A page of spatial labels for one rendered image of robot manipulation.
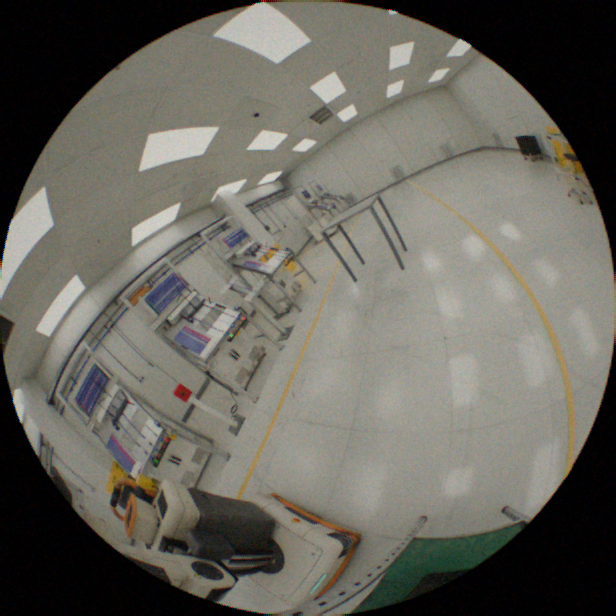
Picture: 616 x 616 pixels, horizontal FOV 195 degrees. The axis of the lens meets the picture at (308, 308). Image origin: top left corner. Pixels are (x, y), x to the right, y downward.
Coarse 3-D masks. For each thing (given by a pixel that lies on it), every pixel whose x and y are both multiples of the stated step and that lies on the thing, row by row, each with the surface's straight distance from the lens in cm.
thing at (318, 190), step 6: (312, 186) 727; (318, 186) 752; (312, 192) 719; (318, 192) 718; (324, 192) 753; (312, 198) 724; (318, 198) 727; (324, 198) 782; (330, 198) 705; (336, 198) 714; (342, 198) 745; (324, 204) 711; (336, 204) 754; (324, 210) 791; (330, 210) 715; (336, 210) 711; (342, 210) 777
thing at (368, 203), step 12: (360, 204) 219; (372, 204) 189; (384, 204) 228; (336, 216) 246; (348, 216) 194; (324, 228) 216; (384, 228) 190; (396, 228) 233; (348, 240) 256; (336, 252) 221; (396, 252) 201
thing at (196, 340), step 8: (184, 328) 221; (192, 328) 215; (176, 336) 219; (184, 336) 213; (192, 336) 208; (200, 336) 204; (208, 336) 200; (184, 344) 207; (192, 344) 202; (200, 344) 198; (208, 344) 194; (200, 352) 193; (208, 352) 189
